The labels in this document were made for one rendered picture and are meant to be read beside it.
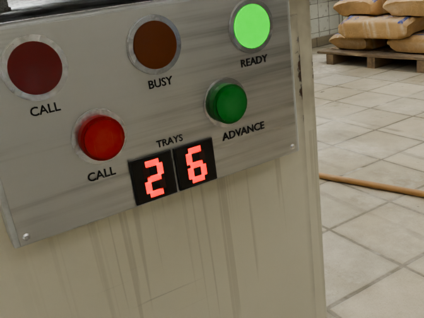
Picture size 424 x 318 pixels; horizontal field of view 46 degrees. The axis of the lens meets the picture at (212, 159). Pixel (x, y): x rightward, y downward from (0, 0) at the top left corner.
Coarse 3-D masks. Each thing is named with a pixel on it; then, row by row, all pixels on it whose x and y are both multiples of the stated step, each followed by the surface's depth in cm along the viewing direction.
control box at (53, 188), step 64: (192, 0) 34; (256, 0) 37; (0, 64) 29; (64, 64) 31; (128, 64) 33; (192, 64) 35; (256, 64) 38; (0, 128) 30; (64, 128) 32; (128, 128) 34; (192, 128) 37; (256, 128) 40; (0, 192) 31; (64, 192) 33; (128, 192) 35
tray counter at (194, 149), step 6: (192, 150) 37; (198, 150) 37; (186, 156) 37; (204, 156) 38; (192, 162) 37; (198, 162) 37; (192, 168) 37; (204, 168) 38; (192, 174) 37; (204, 174) 38; (192, 180) 37; (198, 180) 38
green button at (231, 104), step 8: (216, 88) 37; (224, 88) 36; (232, 88) 36; (240, 88) 37; (216, 96) 36; (224, 96) 36; (232, 96) 37; (240, 96) 37; (216, 104) 36; (224, 104) 36; (232, 104) 37; (240, 104) 37; (216, 112) 36; (224, 112) 37; (232, 112) 37; (240, 112) 37; (216, 120) 37; (224, 120) 37; (232, 120) 37
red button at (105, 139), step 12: (96, 120) 32; (108, 120) 32; (84, 132) 32; (96, 132) 32; (108, 132) 32; (120, 132) 33; (84, 144) 32; (96, 144) 32; (108, 144) 33; (120, 144) 33; (96, 156) 32; (108, 156) 33
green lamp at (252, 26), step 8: (248, 8) 36; (256, 8) 37; (240, 16) 36; (248, 16) 36; (256, 16) 37; (264, 16) 37; (240, 24) 36; (248, 24) 37; (256, 24) 37; (264, 24) 37; (240, 32) 36; (248, 32) 37; (256, 32) 37; (264, 32) 38; (240, 40) 37; (248, 40) 37; (256, 40) 37; (264, 40) 38
